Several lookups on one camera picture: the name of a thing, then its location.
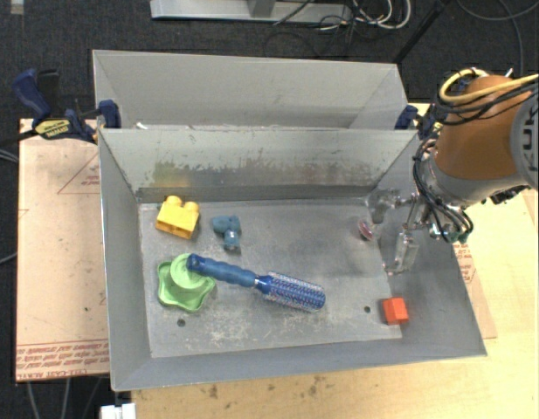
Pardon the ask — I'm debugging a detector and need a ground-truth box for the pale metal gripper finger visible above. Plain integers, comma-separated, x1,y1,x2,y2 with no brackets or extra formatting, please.
381,230,419,277
366,189,404,225

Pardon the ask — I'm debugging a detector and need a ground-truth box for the orange block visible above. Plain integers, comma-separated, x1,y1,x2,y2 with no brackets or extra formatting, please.
381,296,411,326

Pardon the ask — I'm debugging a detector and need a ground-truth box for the grey metal bin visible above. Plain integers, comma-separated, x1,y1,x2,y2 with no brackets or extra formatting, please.
92,49,488,393

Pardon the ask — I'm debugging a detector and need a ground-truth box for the blue hairbrush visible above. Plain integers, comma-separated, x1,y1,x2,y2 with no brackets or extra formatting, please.
185,253,328,314

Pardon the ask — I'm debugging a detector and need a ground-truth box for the blue-grey toy figure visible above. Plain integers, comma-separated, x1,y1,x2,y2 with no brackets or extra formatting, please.
211,214,243,252

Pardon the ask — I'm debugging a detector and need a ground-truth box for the yellow toy brick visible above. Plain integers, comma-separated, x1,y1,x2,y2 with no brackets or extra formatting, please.
155,195,202,241

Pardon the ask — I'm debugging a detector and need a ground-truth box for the green star-shaped cup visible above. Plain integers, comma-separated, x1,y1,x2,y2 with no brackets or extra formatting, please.
156,252,218,314

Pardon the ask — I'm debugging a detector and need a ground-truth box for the brown cardboard board, red print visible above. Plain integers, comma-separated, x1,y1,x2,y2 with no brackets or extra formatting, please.
15,118,500,384

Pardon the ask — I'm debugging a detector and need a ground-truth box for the black cylinder on white bracket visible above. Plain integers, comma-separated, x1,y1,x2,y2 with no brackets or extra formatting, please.
488,187,522,206

